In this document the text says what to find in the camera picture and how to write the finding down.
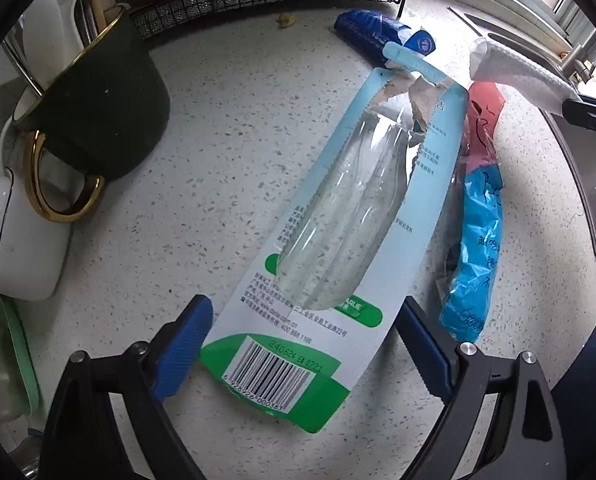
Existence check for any light blue plastic wrapper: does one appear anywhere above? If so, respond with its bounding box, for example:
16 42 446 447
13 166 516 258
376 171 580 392
435 157 505 345

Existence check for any white textured wipe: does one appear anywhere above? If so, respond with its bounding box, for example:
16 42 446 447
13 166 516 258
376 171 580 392
469 40 581 111

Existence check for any person's leg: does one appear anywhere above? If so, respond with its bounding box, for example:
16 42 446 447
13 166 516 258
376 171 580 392
548 330 596 480

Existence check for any black wire rack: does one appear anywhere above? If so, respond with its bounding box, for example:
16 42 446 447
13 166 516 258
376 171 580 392
95 0 411 41

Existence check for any dark green mug gold handle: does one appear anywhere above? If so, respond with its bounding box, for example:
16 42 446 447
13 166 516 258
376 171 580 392
12 5 171 223

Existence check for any steel utensil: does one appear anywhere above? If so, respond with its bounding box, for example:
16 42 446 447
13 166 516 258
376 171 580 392
0 40 43 98

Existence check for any stainless steel sink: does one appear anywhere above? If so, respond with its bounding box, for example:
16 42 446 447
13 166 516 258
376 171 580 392
448 5 596 256

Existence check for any green tray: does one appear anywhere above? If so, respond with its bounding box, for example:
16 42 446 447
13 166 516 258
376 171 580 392
0 294 41 418

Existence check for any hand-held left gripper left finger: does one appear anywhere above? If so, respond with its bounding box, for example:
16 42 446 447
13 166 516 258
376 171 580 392
40 294 213 480

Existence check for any torn clear blister package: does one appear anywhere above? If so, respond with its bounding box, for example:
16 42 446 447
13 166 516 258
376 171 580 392
199 41 471 433

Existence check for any white plastic ladle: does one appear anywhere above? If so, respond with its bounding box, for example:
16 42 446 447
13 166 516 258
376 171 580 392
15 0 86 91

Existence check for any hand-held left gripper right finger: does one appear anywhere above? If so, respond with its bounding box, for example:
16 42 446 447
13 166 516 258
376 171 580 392
399 296 569 480

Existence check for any pink plastic bag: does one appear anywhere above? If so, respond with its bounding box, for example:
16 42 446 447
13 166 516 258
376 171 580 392
460 80 506 173

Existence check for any dark blue wrapper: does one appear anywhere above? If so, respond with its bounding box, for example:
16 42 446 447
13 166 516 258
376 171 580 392
334 9 437 67

